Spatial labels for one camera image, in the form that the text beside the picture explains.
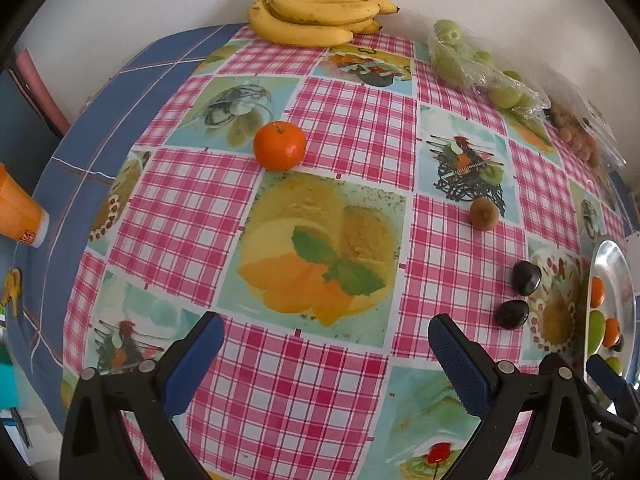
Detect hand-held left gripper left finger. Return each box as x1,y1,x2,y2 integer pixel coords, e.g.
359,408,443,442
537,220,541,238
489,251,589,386
59,311,226,480

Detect orange paper cup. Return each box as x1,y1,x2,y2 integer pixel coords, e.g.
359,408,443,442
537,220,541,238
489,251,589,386
0,162,51,248

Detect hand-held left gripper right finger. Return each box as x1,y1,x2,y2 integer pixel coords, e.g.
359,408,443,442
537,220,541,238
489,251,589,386
427,313,593,480

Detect bunch of yellow bananas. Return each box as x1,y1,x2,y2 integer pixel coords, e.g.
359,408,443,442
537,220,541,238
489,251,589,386
247,0,401,48

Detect large metal bowl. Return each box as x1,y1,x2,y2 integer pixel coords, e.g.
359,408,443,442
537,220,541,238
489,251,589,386
582,239,637,401

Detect dark purple plum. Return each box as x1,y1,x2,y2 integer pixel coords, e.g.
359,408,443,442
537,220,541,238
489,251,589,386
511,260,542,296
495,299,530,330

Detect pink checked printed tablecloth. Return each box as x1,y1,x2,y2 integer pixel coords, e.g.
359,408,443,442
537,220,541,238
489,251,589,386
60,25,631,480

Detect small yellow toy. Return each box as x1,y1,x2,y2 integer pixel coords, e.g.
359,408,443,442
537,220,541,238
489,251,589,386
0,267,23,318

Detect teal box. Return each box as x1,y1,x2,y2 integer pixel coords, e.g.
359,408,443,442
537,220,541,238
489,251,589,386
0,362,18,408

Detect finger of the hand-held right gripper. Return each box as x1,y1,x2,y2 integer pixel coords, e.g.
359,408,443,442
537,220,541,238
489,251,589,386
586,354,632,418

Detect bag of brown fruit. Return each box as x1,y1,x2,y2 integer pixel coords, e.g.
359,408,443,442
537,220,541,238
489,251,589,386
545,92,627,171

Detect pile of brown longans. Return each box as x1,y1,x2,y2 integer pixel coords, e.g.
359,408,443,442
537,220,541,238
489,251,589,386
547,102,601,166

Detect small brown kiwi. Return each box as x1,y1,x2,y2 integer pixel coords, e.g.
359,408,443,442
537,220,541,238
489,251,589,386
469,197,500,232

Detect tangerine with green stem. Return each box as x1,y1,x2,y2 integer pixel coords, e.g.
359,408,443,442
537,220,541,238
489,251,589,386
252,121,308,171

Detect clear bag of green jujubes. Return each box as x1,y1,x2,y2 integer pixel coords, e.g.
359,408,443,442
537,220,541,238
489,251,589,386
427,19,551,121

